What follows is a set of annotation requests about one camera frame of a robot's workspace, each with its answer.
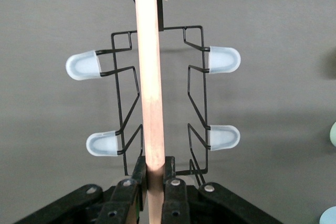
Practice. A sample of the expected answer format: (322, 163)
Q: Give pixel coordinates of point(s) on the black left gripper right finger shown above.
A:
(178, 203)

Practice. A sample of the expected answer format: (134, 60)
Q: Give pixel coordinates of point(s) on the pale green plastic cup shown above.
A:
(334, 134)

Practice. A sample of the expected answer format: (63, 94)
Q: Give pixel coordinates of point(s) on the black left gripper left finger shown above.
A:
(123, 203)

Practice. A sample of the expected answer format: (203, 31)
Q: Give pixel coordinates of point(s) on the light blue plastic cup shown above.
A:
(329, 217)

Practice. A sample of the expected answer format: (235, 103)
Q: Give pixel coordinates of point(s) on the dark grey table mat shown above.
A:
(39, 11)

